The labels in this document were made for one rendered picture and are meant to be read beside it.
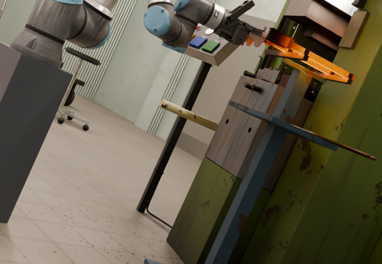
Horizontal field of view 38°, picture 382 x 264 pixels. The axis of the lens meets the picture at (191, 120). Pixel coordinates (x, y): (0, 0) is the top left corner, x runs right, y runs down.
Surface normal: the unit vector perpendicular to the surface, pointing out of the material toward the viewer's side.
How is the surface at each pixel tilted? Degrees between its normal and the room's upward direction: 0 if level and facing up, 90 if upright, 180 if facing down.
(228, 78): 90
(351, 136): 90
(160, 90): 90
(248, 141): 90
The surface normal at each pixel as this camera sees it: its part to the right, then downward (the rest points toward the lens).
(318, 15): 0.35, 0.19
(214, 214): -0.84, -0.37
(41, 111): 0.64, 0.32
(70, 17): 0.80, 0.38
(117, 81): -0.64, -0.27
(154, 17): -0.40, -0.07
